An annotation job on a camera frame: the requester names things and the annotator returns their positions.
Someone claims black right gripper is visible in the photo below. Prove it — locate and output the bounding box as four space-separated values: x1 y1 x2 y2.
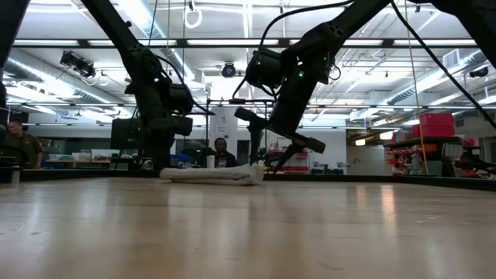
234 82 326 174

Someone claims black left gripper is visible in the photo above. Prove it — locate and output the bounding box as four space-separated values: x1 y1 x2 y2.
138 87 195 171

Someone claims grey microfiber towel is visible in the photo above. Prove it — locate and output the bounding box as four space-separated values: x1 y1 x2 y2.
159 163 266 187

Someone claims black monitor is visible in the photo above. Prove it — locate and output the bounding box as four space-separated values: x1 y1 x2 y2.
110 117 146 151

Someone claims person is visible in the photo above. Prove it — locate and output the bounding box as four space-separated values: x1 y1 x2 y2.
0 119 44 171
212 136 238 169

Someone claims black overhead crossbar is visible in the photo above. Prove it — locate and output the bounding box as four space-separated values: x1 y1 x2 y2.
11 37 478 50

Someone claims black chair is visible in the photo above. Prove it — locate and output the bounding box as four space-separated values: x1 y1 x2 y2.
0 144 29 183

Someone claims storage shelf rack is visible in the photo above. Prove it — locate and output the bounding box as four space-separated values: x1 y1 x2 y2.
382 135 468 177

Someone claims red plastic crate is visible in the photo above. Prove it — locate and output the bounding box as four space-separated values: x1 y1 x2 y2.
419 112 456 126
412 124 456 138

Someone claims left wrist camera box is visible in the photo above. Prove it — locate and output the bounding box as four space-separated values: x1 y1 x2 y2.
169 83 195 116

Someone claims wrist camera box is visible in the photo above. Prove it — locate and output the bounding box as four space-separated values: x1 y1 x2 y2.
245 47 285 90
169 83 195 116

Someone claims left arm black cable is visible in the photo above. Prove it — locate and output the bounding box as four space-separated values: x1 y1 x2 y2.
155 55 215 116

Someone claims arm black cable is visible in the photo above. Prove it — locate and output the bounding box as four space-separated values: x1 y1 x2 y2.
155 55 215 116
389 0 496 130

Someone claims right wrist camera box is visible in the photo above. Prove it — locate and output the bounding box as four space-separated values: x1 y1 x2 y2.
245 47 285 90

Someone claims black aluminium table frame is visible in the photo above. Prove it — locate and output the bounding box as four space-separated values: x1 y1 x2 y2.
0 166 496 192

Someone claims black ceiling camera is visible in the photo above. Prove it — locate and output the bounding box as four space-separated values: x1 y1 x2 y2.
59 50 97 79
468 66 490 79
221 61 237 79

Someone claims silver ceiling duct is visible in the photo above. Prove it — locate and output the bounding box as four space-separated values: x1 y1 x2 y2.
5 57 112 106
386 49 496 106

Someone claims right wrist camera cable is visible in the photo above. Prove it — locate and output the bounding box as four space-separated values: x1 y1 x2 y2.
258 0 355 50

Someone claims white cable ring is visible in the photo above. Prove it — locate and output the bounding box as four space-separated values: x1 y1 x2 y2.
184 6 204 30

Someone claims yellow hanging rope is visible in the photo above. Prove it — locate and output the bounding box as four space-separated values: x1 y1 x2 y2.
404 0 430 176

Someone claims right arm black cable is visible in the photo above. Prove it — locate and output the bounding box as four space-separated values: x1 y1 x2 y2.
389 0 496 130

